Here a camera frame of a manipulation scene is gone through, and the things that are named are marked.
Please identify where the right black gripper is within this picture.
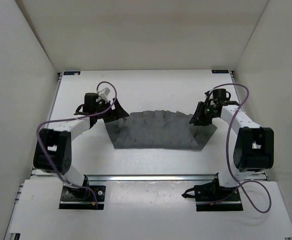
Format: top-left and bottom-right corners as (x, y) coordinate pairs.
(189, 101), (218, 126)

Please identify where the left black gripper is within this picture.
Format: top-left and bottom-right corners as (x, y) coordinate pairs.
(95, 97), (129, 123)

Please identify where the grey pleated skirt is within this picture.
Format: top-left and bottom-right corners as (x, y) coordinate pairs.
(105, 110), (217, 151)

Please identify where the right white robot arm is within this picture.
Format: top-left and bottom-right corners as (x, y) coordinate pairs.
(190, 100), (274, 202)

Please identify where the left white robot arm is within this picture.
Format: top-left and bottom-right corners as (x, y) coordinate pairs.
(33, 97), (129, 199)

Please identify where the right blue corner label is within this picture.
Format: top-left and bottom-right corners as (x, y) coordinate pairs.
(211, 69), (229, 74)

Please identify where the blue corner label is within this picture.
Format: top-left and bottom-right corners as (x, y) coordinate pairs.
(63, 71), (81, 76)
(211, 69), (229, 74)

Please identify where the left blue corner label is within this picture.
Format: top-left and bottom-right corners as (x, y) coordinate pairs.
(63, 71), (81, 76)

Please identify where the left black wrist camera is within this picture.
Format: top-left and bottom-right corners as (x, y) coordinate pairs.
(83, 92), (99, 115)

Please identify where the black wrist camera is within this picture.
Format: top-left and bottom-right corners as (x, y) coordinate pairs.
(83, 92), (99, 115)
(212, 88), (231, 106)

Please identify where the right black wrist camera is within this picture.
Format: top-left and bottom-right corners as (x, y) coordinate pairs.
(212, 88), (231, 106)

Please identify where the aluminium rail table front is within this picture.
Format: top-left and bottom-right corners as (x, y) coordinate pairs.
(30, 174), (268, 183)

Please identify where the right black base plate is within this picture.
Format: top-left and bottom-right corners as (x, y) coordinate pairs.
(194, 182), (243, 212)

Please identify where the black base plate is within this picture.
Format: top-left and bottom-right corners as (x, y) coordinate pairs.
(59, 185), (106, 210)
(194, 182), (243, 212)

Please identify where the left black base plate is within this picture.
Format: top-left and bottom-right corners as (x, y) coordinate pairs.
(59, 185), (106, 210)

